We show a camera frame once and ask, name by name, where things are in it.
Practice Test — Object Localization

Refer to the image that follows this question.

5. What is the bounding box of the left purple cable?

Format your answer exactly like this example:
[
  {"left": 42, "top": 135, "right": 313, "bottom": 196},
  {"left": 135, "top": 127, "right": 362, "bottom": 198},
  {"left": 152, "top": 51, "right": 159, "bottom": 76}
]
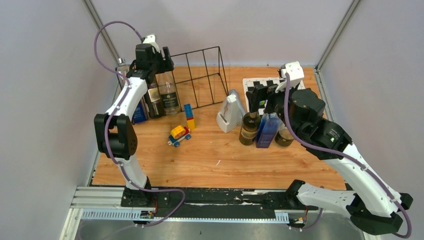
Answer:
[{"left": 93, "top": 20, "right": 186, "bottom": 229}]

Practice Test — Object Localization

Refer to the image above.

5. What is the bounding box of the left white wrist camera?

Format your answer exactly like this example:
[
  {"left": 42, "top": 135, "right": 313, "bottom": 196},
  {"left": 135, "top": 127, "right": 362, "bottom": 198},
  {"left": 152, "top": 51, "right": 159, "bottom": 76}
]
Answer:
[{"left": 141, "top": 34, "right": 161, "bottom": 53}]

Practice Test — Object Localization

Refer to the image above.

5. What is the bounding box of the white metronome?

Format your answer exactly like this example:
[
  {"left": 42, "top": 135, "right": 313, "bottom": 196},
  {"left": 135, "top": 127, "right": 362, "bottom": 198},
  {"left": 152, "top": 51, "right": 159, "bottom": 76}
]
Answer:
[{"left": 216, "top": 94, "right": 242, "bottom": 133}]

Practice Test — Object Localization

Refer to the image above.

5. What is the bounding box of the purple cable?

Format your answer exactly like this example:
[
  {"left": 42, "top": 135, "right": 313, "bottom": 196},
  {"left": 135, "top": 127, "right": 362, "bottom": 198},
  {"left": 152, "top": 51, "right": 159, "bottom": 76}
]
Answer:
[
  {"left": 283, "top": 72, "right": 413, "bottom": 239},
  {"left": 93, "top": 20, "right": 186, "bottom": 229}
]

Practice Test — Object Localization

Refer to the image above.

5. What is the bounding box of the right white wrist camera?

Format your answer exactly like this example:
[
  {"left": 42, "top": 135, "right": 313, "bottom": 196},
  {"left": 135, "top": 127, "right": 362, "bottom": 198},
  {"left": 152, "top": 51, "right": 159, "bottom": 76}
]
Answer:
[{"left": 275, "top": 61, "right": 305, "bottom": 93}]

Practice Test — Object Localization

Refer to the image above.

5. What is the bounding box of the checkered chess mat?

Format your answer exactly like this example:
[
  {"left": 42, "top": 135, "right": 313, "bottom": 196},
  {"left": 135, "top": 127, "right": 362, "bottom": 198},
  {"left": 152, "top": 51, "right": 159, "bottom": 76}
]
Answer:
[{"left": 242, "top": 77, "right": 306, "bottom": 117}]

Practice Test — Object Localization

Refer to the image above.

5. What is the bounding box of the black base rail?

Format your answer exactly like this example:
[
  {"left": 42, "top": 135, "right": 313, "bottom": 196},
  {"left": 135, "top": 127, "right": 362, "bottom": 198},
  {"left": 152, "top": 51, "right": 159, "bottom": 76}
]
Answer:
[{"left": 71, "top": 185, "right": 369, "bottom": 226}]

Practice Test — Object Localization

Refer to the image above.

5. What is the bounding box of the blue red yellow block tower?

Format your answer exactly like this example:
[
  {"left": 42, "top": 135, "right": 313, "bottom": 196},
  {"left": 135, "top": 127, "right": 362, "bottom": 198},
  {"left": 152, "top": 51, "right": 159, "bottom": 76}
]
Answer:
[{"left": 183, "top": 103, "right": 196, "bottom": 130}]

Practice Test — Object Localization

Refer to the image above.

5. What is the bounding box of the green wine bottle cream label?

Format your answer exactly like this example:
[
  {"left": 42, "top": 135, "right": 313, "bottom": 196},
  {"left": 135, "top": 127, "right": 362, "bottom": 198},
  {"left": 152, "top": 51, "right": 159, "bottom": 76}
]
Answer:
[{"left": 239, "top": 111, "right": 261, "bottom": 146}]

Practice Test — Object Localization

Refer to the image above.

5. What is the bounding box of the clear bottle dark label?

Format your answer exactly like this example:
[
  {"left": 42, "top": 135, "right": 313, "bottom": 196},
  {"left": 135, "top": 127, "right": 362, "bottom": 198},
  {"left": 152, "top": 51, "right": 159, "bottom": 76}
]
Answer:
[{"left": 274, "top": 123, "right": 294, "bottom": 148}]

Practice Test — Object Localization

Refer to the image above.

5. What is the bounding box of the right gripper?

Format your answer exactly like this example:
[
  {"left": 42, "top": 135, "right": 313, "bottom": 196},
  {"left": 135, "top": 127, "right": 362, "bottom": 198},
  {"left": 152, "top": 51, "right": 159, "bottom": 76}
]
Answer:
[{"left": 245, "top": 79, "right": 301, "bottom": 137}]

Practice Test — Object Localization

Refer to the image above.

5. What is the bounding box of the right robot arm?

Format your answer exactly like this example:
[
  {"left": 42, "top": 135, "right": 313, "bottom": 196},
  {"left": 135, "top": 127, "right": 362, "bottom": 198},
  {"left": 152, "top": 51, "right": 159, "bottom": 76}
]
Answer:
[{"left": 246, "top": 84, "right": 413, "bottom": 239}]

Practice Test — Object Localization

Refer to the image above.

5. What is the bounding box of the blue square bottle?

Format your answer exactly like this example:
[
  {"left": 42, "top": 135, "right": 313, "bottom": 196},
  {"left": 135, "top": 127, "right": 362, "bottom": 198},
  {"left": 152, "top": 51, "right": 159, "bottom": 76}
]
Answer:
[
  {"left": 255, "top": 112, "right": 282, "bottom": 149},
  {"left": 115, "top": 57, "right": 148, "bottom": 124}
]

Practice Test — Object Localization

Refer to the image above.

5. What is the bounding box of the clear champagne bottle black label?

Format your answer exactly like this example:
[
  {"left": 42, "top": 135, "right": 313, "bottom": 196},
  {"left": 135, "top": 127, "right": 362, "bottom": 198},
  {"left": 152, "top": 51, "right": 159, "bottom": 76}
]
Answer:
[{"left": 156, "top": 71, "right": 181, "bottom": 115}]

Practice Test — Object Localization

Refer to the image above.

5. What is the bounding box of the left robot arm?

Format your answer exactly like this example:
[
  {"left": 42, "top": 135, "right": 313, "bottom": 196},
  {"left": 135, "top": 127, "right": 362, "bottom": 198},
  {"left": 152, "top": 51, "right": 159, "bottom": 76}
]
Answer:
[{"left": 94, "top": 43, "right": 174, "bottom": 207}]

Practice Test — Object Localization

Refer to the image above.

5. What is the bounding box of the dark green wine bottle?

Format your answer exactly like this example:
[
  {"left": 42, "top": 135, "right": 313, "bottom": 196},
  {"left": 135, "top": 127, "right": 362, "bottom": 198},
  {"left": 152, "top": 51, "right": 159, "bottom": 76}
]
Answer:
[{"left": 144, "top": 77, "right": 165, "bottom": 119}]

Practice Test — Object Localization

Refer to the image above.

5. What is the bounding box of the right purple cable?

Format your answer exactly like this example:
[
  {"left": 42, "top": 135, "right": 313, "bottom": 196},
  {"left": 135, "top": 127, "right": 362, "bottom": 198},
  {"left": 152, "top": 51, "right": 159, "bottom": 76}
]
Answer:
[{"left": 283, "top": 72, "right": 413, "bottom": 239}]

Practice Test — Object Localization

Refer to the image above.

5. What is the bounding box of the yellow blue toy car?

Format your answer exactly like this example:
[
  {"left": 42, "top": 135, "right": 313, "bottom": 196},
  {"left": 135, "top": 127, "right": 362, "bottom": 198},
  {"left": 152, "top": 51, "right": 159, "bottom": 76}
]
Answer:
[{"left": 167, "top": 125, "right": 191, "bottom": 148}]

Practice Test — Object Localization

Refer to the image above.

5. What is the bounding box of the black wire wine rack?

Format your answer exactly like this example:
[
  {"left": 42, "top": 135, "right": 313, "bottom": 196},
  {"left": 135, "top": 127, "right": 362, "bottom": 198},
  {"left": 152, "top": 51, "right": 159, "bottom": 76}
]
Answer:
[{"left": 168, "top": 46, "right": 229, "bottom": 110}]

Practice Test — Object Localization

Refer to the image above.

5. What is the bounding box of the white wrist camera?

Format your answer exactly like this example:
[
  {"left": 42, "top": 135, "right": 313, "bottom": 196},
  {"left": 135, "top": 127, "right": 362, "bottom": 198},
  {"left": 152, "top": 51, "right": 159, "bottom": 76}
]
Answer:
[
  {"left": 141, "top": 34, "right": 161, "bottom": 53},
  {"left": 275, "top": 61, "right": 305, "bottom": 93}
]

